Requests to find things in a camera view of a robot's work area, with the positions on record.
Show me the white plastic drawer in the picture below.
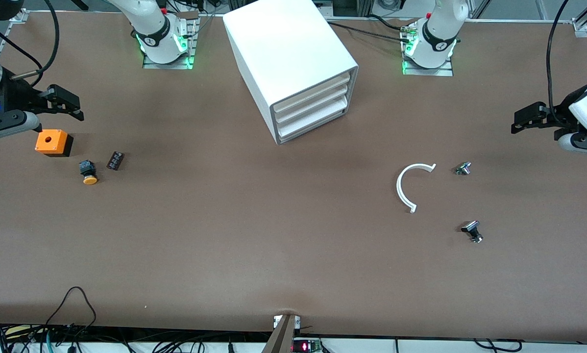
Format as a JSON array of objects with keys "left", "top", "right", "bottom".
[
  {"left": 276, "top": 96, "right": 349, "bottom": 140},
  {"left": 274, "top": 84, "right": 349, "bottom": 125},
  {"left": 272, "top": 73, "right": 351, "bottom": 112}
]

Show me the yellow push button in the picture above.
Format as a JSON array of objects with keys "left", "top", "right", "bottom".
[{"left": 79, "top": 160, "right": 98, "bottom": 185}]

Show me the white drawer cabinet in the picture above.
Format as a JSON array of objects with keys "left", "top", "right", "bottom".
[{"left": 223, "top": 0, "right": 359, "bottom": 146}]

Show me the white curved plastic piece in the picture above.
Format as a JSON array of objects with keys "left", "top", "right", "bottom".
[{"left": 396, "top": 163, "right": 437, "bottom": 214}]

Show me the small device red display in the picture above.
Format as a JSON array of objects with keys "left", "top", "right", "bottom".
[{"left": 292, "top": 337, "right": 322, "bottom": 353}]

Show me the orange button enclosure box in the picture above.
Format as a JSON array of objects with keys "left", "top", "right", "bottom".
[{"left": 35, "top": 129, "right": 74, "bottom": 157}]

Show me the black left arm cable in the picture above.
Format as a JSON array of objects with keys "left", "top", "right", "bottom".
[{"left": 546, "top": 0, "right": 572, "bottom": 129}]

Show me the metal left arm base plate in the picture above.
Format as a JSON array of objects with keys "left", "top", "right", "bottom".
[{"left": 402, "top": 22, "right": 454, "bottom": 77}]

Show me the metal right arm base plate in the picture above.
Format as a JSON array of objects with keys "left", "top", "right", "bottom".
[{"left": 142, "top": 17, "right": 199, "bottom": 70}]

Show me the black silver key switch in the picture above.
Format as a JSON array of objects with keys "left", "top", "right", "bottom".
[{"left": 461, "top": 220, "right": 484, "bottom": 244}]

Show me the black cable on table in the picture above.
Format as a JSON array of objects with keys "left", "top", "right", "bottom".
[{"left": 323, "top": 14, "right": 414, "bottom": 42}]

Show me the black looped cable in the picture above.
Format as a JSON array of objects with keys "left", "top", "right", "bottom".
[{"left": 44, "top": 286, "right": 98, "bottom": 339}]

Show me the black cable bundle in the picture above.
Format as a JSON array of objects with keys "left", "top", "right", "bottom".
[{"left": 0, "top": 321, "right": 274, "bottom": 353}]

